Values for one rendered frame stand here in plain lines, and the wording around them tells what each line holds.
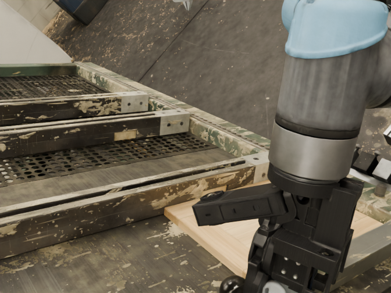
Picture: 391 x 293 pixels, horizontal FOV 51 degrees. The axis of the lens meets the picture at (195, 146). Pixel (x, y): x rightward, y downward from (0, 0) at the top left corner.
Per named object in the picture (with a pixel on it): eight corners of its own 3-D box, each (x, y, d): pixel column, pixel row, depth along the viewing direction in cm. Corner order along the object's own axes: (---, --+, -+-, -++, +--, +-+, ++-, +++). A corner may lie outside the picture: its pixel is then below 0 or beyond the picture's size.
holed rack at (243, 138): (315, 170, 112) (315, 168, 112) (308, 172, 110) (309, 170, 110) (79, 62, 232) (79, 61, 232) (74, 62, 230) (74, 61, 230)
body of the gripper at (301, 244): (321, 317, 37) (351, 200, 33) (238, 278, 41) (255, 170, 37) (342, 275, 44) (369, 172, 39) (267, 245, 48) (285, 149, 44)
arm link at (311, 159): (260, 124, 36) (292, 109, 43) (253, 171, 38) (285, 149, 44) (347, 146, 32) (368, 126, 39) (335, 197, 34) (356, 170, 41)
